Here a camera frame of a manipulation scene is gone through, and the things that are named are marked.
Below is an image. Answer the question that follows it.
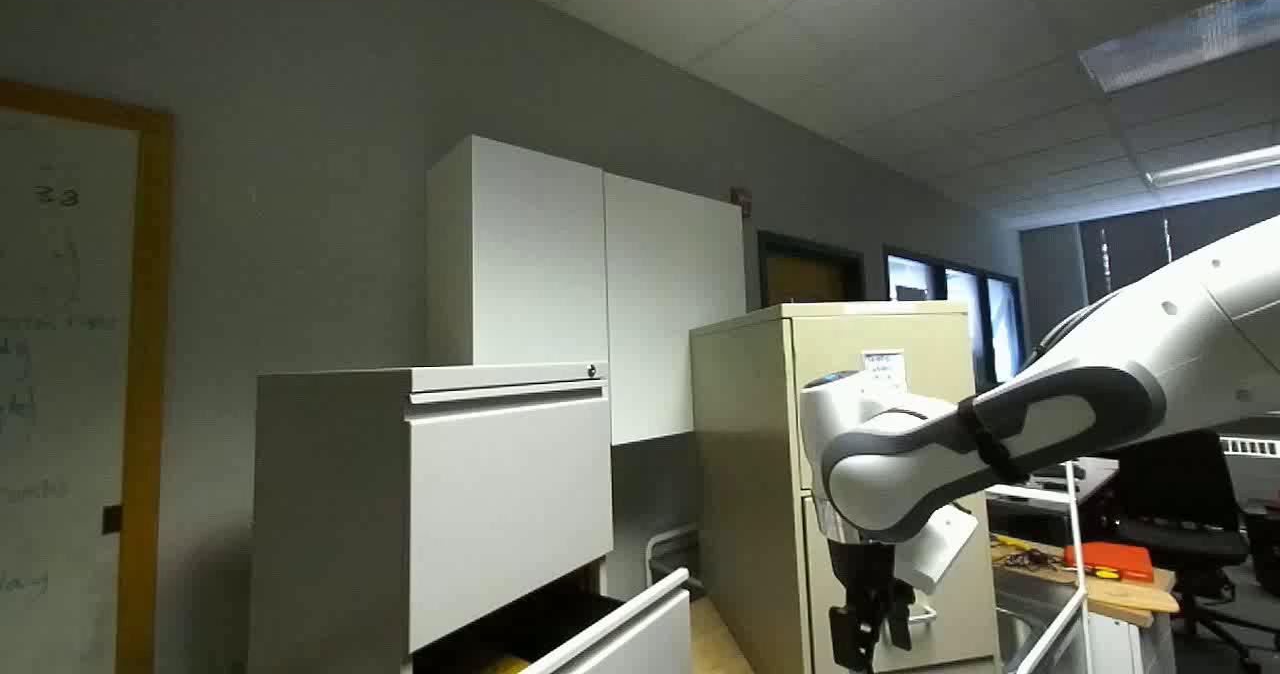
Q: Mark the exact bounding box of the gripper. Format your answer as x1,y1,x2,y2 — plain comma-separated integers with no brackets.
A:
828,538,917,674

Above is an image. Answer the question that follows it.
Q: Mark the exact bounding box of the beige filing cabinet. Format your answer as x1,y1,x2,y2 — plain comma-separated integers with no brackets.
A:
689,301,1002,674

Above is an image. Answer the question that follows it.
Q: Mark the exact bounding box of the grey open cabinet drawer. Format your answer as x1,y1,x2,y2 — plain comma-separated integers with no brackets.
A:
414,567,693,674

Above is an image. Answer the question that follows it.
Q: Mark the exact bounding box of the grey closed cabinet drawer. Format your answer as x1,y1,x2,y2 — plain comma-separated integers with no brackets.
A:
405,384,615,654

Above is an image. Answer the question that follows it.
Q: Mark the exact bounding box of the grey filing cabinet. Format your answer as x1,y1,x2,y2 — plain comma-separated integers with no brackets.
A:
248,362,693,674

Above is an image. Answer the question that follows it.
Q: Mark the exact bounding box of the orange flat case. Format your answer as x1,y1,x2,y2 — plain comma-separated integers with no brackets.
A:
1062,541,1155,584

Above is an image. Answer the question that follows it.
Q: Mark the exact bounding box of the wooden table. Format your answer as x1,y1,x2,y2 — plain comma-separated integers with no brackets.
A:
988,532,1182,629

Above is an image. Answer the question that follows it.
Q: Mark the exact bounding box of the white paper note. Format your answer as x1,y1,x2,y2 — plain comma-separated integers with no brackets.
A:
861,349,909,396

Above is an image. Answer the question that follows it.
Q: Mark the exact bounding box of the black office chair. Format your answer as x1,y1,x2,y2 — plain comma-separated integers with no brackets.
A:
1110,431,1263,667

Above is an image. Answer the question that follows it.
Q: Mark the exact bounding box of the row of windows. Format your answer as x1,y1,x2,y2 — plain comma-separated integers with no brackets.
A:
883,245,1027,388

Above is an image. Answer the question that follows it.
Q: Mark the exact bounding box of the dark framed door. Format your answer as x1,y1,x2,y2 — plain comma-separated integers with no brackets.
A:
756,230,867,309

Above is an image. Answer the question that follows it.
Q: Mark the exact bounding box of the narrow ceiling light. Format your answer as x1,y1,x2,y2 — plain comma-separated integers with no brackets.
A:
1146,143,1280,191

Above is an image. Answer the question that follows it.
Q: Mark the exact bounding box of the large ceiling light panel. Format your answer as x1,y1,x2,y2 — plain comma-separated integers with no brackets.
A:
1077,0,1280,94

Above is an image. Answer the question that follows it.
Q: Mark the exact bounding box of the white metal frame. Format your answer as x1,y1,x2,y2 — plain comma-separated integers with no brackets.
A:
1003,461,1094,674

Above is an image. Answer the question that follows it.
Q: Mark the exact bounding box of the white wall cabinet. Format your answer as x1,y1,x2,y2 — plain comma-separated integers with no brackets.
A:
427,135,749,446

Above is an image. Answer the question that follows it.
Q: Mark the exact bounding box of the whiteboard with wooden frame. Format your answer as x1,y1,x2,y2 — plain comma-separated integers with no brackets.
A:
0,79,177,674

